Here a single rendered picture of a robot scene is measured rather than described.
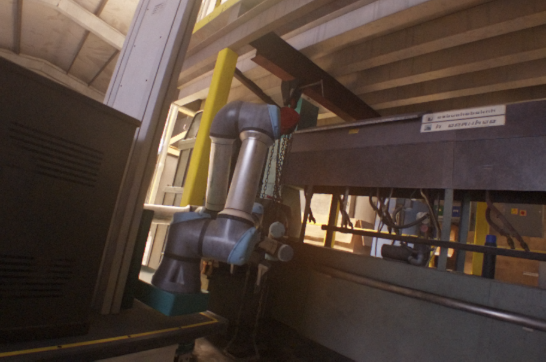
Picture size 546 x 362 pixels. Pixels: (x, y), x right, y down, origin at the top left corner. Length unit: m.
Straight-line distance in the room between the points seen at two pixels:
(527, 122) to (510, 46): 0.56
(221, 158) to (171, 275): 0.42
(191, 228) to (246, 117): 0.39
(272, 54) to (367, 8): 0.63
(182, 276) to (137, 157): 0.37
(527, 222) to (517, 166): 4.60
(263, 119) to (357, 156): 1.28
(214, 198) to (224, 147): 0.19
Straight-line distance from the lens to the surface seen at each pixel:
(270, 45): 2.10
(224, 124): 1.05
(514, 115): 1.97
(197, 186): 1.79
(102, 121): 0.77
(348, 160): 2.23
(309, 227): 5.74
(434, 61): 2.42
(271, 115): 1.01
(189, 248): 0.93
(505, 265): 4.48
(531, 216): 6.43
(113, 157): 0.78
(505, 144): 1.89
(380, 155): 2.11
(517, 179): 1.83
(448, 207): 1.87
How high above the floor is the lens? 0.64
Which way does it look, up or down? 11 degrees up
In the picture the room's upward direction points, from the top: 12 degrees clockwise
